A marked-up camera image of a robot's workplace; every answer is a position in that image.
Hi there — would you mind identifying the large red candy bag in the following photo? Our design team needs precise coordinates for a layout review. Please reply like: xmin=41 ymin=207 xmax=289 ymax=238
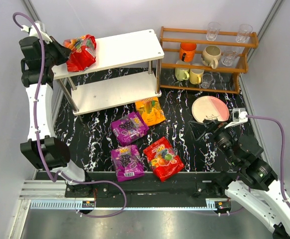
xmin=63 ymin=34 xmax=97 ymax=72

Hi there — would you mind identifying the small red candy bag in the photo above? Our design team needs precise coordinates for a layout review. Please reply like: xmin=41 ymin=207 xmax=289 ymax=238
xmin=144 ymin=137 xmax=184 ymax=182

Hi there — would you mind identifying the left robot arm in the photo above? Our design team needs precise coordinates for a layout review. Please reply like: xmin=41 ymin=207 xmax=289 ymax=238
xmin=19 ymin=36 xmax=86 ymax=185

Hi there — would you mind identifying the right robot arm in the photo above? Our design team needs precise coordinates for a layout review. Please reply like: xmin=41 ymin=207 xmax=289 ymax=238
xmin=189 ymin=112 xmax=290 ymax=239

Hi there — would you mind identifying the clear glass bottom shelf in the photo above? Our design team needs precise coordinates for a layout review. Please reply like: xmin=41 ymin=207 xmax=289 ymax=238
xmin=201 ymin=74 xmax=213 ymax=89

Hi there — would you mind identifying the clear glass shelf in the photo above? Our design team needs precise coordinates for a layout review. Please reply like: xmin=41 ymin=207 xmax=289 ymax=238
xmin=201 ymin=74 xmax=213 ymax=89
xmin=221 ymin=49 xmax=239 ymax=66

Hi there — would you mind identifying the white two-tier shelf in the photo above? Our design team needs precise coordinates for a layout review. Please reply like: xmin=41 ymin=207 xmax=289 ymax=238
xmin=52 ymin=29 xmax=164 ymax=116

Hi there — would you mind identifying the yellow mango candy bag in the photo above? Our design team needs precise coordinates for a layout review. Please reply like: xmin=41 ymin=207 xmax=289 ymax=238
xmin=135 ymin=97 xmax=165 ymax=126

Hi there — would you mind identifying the clear glass middle shelf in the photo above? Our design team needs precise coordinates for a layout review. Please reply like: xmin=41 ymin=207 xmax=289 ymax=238
xmin=221 ymin=49 xmax=239 ymax=66

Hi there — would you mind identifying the purple candy bag upper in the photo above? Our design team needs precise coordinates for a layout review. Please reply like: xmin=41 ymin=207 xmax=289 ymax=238
xmin=110 ymin=112 xmax=149 ymax=146

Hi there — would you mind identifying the purple candy bag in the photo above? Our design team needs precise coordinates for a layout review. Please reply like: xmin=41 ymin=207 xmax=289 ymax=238
xmin=110 ymin=112 xmax=149 ymax=146
xmin=111 ymin=144 xmax=145 ymax=182

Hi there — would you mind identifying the purple candy bag lower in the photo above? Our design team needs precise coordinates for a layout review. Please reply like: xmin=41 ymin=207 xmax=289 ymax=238
xmin=111 ymin=144 xmax=145 ymax=182

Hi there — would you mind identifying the pink beige plate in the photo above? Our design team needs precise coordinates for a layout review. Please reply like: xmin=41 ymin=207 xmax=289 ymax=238
xmin=191 ymin=96 xmax=229 ymax=123

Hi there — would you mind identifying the yellow mug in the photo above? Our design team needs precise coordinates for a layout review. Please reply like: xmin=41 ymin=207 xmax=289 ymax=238
xmin=189 ymin=69 xmax=204 ymax=85

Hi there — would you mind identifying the green mug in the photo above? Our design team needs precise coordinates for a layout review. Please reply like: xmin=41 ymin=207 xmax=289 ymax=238
xmin=175 ymin=68 xmax=190 ymax=81

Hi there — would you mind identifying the wooden cup rack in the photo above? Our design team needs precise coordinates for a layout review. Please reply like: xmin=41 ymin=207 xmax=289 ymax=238
xmin=156 ymin=27 xmax=259 ymax=94

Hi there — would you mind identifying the beige ceramic mug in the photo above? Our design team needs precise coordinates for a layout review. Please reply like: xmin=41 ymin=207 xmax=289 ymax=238
xmin=201 ymin=45 xmax=221 ymax=69

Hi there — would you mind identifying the orange mug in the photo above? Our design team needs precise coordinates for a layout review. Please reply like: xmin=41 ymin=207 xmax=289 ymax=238
xmin=179 ymin=42 xmax=197 ymax=62

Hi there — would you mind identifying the clear glass top right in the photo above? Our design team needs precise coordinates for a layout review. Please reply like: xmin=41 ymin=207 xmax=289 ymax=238
xmin=236 ymin=24 xmax=253 ymax=43

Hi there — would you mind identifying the clear glass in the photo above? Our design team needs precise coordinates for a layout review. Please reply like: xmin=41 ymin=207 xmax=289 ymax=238
xmin=206 ymin=22 xmax=221 ymax=41
xmin=236 ymin=24 xmax=253 ymax=43

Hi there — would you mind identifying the clear glass top left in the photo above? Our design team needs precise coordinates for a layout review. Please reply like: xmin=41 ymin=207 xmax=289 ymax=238
xmin=206 ymin=22 xmax=221 ymax=41

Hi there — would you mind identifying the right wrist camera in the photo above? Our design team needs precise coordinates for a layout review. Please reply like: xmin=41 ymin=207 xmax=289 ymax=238
xmin=225 ymin=108 xmax=248 ymax=128

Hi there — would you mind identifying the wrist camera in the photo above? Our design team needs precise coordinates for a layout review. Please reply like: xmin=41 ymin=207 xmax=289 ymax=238
xmin=225 ymin=108 xmax=248 ymax=128
xmin=21 ymin=21 xmax=52 ymax=44

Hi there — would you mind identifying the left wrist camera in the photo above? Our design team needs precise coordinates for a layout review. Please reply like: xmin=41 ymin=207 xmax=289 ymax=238
xmin=21 ymin=21 xmax=52 ymax=44

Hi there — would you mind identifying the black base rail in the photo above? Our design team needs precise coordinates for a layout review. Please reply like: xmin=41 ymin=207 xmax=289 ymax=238
xmin=65 ymin=172 xmax=235 ymax=206

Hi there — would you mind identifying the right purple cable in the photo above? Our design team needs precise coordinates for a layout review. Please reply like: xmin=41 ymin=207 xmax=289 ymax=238
xmin=184 ymin=115 xmax=290 ymax=225

